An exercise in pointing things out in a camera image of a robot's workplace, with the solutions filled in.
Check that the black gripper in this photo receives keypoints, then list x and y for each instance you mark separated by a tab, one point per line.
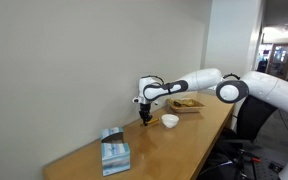
145	113

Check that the yellow pen with black cap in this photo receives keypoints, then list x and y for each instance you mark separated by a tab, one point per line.
150	122

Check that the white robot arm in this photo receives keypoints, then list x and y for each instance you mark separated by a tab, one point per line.
261	94

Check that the white ceramic bowl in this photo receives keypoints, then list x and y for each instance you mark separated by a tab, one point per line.
170	120

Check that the foil-lined metal tray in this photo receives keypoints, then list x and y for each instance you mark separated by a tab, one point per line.
185	105

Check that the blue tissue box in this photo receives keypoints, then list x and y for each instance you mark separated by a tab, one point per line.
115	153

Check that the black office chair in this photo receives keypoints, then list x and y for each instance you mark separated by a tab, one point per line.
251	117

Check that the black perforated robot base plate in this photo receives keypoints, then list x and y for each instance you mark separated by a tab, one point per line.
266	169

